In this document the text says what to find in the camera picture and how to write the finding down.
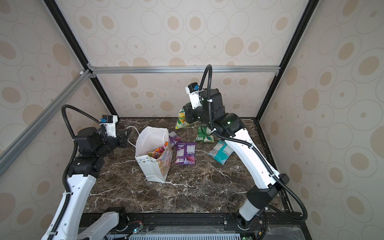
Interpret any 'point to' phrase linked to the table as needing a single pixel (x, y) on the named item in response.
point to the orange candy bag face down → (162, 149)
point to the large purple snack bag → (185, 153)
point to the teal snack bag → (221, 152)
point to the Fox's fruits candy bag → (157, 153)
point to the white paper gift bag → (149, 138)
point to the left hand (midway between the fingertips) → (133, 127)
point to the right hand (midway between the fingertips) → (184, 107)
